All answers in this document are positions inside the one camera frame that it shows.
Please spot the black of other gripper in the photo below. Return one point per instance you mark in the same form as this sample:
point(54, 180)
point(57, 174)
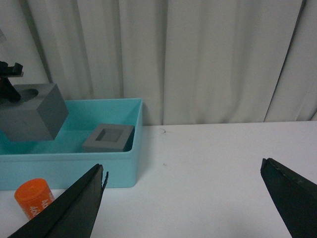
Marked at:
point(7, 91)

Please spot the gray cube with square recess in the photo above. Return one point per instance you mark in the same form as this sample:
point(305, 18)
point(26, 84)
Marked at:
point(110, 138)

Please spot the gray cube with round hole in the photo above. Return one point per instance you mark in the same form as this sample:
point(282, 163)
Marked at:
point(38, 116)

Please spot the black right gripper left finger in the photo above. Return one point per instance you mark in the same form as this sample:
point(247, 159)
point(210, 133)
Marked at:
point(72, 214)

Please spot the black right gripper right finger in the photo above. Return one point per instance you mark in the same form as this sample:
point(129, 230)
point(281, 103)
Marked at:
point(294, 196)

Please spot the orange cylinder with white numbers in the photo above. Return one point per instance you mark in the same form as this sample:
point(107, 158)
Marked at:
point(33, 197)

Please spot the white pleated curtain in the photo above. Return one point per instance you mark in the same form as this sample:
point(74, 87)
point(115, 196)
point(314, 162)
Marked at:
point(190, 61)

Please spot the light blue plastic box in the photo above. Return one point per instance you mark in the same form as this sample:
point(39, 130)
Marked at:
point(62, 161)

